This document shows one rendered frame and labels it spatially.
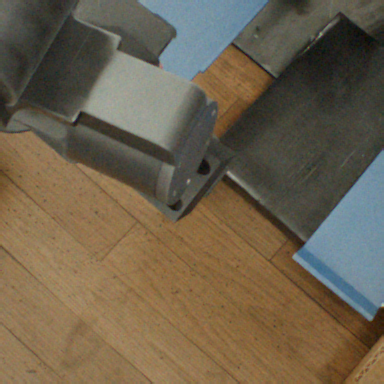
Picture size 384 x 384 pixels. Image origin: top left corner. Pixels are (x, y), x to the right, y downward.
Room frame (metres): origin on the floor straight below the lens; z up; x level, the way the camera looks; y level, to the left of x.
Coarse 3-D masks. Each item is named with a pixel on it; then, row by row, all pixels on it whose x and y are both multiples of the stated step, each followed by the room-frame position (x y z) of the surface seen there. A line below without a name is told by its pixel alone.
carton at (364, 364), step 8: (376, 344) 0.16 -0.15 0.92; (368, 352) 0.16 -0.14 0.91; (376, 352) 0.15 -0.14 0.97; (368, 360) 0.14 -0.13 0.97; (376, 360) 0.14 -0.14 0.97; (360, 368) 0.14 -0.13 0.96; (368, 368) 0.14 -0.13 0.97; (376, 368) 0.15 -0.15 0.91; (352, 376) 0.13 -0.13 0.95; (360, 376) 0.13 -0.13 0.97; (368, 376) 0.14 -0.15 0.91; (376, 376) 0.14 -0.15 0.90
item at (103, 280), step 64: (0, 192) 0.22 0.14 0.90; (64, 192) 0.23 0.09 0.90; (128, 192) 0.24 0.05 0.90; (0, 256) 0.18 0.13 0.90; (64, 256) 0.19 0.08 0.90; (128, 256) 0.20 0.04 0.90; (192, 256) 0.20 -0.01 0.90; (256, 256) 0.21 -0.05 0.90; (0, 320) 0.13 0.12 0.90; (64, 320) 0.14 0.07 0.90; (128, 320) 0.15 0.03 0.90; (192, 320) 0.16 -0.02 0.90; (256, 320) 0.17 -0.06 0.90; (320, 320) 0.18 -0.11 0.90
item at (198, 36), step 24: (144, 0) 0.35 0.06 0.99; (168, 0) 0.36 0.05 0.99; (192, 0) 0.36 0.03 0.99; (216, 0) 0.36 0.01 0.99; (240, 0) 0.37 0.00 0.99; (192, 24) 0.34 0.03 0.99; (216, 24) 0.35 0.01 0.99; (240, 24) 0.35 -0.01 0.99; (168, 48) 0.32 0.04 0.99; (192, 48) 0.32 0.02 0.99; (216, 48) 0.33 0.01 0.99; (192, 72) 0.31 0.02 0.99
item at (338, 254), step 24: (360, 192) 0.27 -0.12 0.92; (336, 216) 0.25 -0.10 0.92; (360, 216) 0.25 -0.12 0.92; (312, 240) 0.23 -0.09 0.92; (336, 240) 0.23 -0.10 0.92; (360, 240) 0.23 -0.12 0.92; (312, 264) 0.20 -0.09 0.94; (336, 264) 0.21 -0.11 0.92; (360, 264) 0.22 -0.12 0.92; (336, 288) 0.19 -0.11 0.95; (360, 288) 0.20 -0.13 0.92; (360, 312) 0.18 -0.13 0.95
